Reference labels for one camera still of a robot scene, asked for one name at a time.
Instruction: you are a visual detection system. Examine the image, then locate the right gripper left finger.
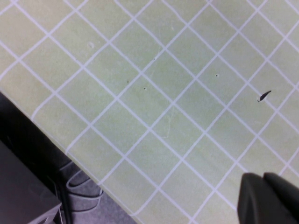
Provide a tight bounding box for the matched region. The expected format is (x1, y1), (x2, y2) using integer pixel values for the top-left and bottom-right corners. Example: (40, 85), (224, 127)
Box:
(237, 172), (295, 224)

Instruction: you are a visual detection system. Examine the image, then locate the green grid table mat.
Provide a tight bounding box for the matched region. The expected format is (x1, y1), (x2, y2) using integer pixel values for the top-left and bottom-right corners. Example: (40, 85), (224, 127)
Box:
(0, 0), (299, 224)

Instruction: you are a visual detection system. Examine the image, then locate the black cable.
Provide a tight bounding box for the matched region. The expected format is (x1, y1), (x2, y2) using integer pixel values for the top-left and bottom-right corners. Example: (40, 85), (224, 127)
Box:
(57, 179), (73, 224)

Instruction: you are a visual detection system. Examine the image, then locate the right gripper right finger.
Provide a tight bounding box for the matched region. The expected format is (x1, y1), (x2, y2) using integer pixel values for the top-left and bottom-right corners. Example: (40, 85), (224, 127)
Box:
(263, 172), (299, 224)

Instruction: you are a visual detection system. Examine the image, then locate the grey metal box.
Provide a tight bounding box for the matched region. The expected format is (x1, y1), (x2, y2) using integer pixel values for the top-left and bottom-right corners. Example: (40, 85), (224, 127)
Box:
(0, 140), (63, 224)

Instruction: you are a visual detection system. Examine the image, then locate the grey cable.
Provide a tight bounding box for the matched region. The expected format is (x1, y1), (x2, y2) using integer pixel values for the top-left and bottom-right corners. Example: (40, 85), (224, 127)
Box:
(66, 161), (104, 212)

